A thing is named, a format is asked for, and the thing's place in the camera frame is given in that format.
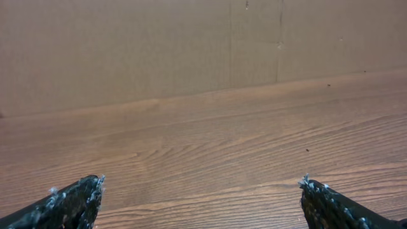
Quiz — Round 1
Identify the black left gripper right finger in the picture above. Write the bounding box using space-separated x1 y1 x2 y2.
298 174 406 229

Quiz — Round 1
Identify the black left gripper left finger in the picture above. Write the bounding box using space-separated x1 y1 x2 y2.
1 175 105 229

